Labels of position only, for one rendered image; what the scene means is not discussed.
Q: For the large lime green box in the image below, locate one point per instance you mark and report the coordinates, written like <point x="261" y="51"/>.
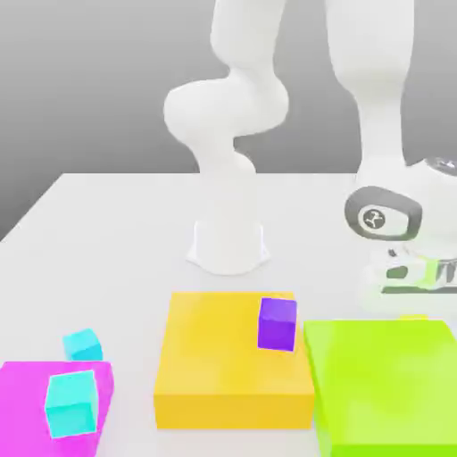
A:
<point x="385" y="385"/>

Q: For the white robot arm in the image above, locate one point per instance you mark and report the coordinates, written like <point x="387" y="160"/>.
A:
<point x="228" y="107"/>

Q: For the small yellow cube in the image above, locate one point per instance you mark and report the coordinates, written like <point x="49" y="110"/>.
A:
<point x="413" y="317"/>

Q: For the large orange box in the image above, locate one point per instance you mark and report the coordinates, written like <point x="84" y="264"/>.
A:
<point x="221" y="357"/>

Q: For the large magenta box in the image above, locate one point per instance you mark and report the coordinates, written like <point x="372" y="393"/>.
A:
<point x="21" y="403"/>

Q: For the small cyan cube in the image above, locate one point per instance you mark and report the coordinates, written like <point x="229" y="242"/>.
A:
<point x="71" y="403"/>
<point x="83" y="344"/>

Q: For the small purple cube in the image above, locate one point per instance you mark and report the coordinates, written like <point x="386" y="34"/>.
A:
<point x="276" y="326"/>

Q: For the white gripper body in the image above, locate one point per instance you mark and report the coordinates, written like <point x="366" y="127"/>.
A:
<point x="410" y="303"/>

